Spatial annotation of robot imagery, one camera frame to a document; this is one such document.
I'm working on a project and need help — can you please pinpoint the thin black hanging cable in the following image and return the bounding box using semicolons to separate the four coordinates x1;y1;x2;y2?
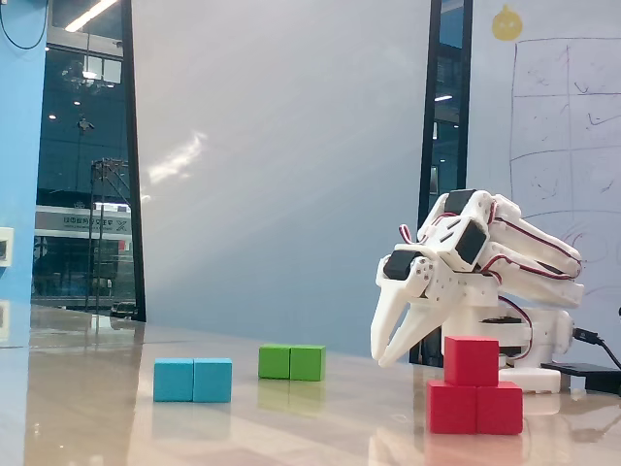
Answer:
0;0;50;50

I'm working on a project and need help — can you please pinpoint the black window frame post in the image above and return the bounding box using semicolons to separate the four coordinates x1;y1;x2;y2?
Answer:
409;0;474;366
119;0;147;322

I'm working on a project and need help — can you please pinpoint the white wall switch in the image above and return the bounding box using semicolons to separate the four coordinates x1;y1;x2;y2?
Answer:
0;226;15;267

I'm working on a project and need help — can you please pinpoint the long red block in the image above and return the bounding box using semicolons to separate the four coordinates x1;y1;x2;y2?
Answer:
426;380;524;436

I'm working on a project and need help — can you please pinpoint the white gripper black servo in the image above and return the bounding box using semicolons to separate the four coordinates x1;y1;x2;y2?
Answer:
370;246;463;367

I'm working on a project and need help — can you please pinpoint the long blue block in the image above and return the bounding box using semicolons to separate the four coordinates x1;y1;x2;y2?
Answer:
153;357;233;404

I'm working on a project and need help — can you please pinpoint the small red cube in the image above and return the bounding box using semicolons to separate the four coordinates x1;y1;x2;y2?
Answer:
443;335;501;388

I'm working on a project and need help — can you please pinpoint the flat black box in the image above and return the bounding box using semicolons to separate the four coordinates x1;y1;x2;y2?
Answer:
540;361;621;392

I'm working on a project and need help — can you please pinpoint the long green block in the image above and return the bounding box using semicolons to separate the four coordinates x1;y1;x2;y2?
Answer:
257;344;327;383

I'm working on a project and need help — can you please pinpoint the yellow round sticker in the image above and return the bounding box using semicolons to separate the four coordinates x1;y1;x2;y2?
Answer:
491;4;525;42

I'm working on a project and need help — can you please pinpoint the black power cable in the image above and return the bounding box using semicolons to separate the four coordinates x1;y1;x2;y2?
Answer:
572;327;621;370

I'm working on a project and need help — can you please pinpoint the black metal scaffold tower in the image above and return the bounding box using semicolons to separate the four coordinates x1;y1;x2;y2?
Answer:
88;157;131;313

